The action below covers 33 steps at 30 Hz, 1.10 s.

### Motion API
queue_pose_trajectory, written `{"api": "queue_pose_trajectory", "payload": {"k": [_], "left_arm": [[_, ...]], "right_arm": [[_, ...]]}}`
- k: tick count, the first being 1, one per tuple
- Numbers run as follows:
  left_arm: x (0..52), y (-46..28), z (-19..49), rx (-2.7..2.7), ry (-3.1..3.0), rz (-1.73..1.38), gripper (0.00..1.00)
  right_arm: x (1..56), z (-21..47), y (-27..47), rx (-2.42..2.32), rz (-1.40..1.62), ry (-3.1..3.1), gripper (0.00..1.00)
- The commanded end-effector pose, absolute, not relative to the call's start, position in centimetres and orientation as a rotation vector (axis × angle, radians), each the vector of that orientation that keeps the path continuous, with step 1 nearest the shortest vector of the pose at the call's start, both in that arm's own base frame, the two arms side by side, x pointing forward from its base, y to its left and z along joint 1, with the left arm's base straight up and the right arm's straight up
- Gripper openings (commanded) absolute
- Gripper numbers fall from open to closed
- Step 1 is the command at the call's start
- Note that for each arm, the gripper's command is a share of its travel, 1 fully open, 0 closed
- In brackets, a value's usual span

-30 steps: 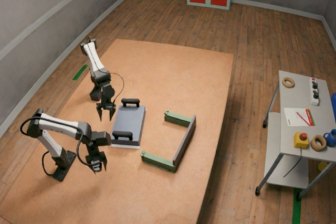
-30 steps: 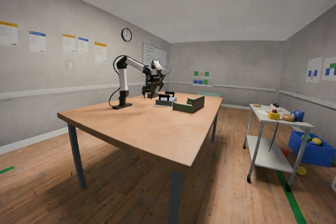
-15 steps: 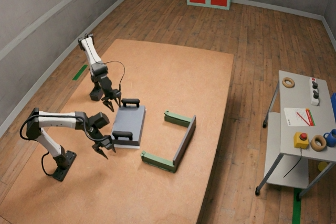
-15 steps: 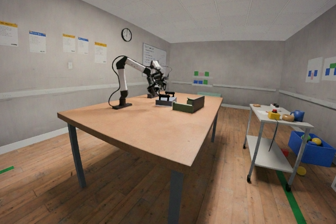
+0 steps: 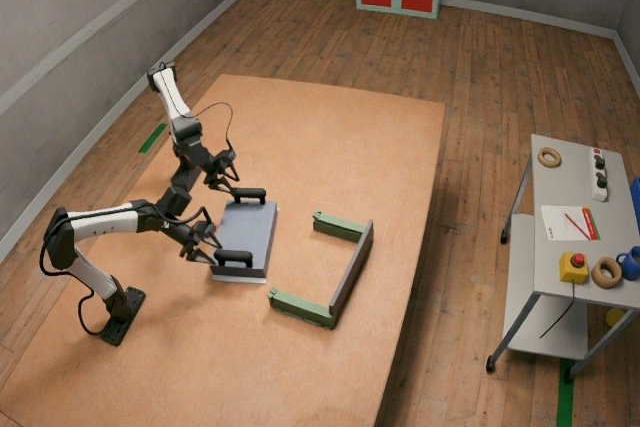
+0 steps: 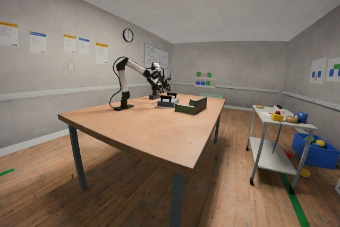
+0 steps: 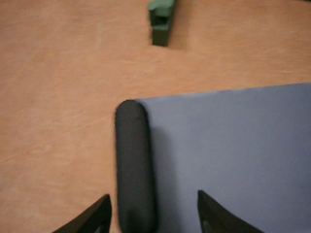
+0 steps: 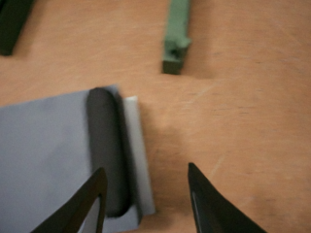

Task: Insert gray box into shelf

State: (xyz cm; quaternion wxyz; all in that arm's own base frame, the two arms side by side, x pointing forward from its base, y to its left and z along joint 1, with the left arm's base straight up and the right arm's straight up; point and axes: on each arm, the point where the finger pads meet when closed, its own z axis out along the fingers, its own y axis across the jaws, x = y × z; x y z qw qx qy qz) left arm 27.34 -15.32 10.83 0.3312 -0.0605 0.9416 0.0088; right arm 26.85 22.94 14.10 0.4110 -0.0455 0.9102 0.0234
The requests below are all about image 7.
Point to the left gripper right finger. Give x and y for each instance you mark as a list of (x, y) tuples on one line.
[(214, 218)]

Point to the grey box with black handle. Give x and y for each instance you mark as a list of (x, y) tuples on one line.
[(249, 148)]

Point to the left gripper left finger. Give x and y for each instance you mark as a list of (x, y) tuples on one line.
[(95, 219)]

